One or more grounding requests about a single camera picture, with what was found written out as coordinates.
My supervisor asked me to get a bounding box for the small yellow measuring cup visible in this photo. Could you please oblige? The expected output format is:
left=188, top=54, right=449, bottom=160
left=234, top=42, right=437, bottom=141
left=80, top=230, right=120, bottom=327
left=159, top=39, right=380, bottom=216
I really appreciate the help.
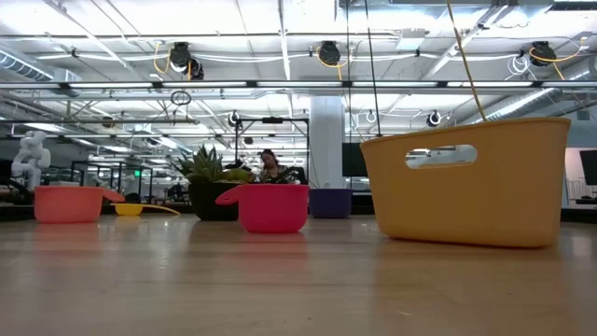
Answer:
left=110, top=202, right=182, bottom=217

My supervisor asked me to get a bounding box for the black hanging cable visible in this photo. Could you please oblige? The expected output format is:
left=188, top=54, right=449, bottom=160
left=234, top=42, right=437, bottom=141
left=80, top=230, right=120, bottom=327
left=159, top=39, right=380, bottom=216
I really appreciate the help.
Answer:
left=363, top=0, right=383, bottom=138

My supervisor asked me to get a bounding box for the person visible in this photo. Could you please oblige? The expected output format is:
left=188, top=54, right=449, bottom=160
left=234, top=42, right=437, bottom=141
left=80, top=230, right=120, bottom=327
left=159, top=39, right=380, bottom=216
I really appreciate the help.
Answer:
left=255, top=148, right=300, bottom=186

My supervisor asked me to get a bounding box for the silver ventilation duct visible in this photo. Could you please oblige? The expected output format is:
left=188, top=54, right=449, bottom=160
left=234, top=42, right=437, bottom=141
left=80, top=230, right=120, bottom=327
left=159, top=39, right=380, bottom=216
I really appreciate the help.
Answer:
left=0, top=49, right=56, bottom=83
left=484, top=58, right=597, bottom=123

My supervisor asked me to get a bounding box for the large indigo measuring cup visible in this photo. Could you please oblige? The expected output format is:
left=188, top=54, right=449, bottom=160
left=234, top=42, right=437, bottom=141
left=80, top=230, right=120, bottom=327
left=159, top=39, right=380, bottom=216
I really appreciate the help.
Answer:
left=308, top=188, right=354, bottom=220

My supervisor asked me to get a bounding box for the red measuring cup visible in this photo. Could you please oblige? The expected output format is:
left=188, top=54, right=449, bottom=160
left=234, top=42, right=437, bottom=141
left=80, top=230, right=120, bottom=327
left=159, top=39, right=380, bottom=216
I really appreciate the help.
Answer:
left=215, top=183, right=311, bottom=235

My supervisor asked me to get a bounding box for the succulent plant in black pot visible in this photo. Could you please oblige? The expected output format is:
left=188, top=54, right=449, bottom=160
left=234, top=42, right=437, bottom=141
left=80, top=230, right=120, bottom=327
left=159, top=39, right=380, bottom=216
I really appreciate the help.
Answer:
left=173, top=144, right=257, bottom=222

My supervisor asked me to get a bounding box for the black monitor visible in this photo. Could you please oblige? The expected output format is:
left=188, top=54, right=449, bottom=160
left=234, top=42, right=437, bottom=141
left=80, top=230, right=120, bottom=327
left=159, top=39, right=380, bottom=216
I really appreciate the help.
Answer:
left=579, top=148, right=597, bottom=187
left=340, top=142, right=369, bottom=178

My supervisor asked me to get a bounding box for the yellow plastic basket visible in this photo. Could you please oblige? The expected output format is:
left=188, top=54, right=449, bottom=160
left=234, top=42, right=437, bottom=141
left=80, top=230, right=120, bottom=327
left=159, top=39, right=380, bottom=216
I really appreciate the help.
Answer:
left=359, top=116, right=573, bottom=249

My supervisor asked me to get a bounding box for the yellow hanging cable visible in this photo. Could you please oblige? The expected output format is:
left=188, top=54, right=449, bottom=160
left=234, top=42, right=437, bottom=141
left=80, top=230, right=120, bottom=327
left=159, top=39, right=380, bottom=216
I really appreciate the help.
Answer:
left=445, top=0, right=488, bottom=122

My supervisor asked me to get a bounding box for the white square pillar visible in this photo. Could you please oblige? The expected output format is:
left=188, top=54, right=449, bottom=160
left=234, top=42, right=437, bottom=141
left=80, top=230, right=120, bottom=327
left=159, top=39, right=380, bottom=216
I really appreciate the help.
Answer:
left=309, top=95, right=347, bottom=190

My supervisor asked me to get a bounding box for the white humanoid robot figure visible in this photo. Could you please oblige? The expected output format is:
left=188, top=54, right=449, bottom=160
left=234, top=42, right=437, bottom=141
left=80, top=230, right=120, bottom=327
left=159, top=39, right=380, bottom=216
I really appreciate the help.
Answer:
left=9, top=130, right=52, bottom=191

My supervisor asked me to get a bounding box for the orange measuring cup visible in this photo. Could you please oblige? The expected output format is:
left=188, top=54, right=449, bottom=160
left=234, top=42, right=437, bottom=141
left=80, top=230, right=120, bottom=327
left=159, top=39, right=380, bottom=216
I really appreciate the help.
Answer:
left=33, top=185, right=127, bottom=225

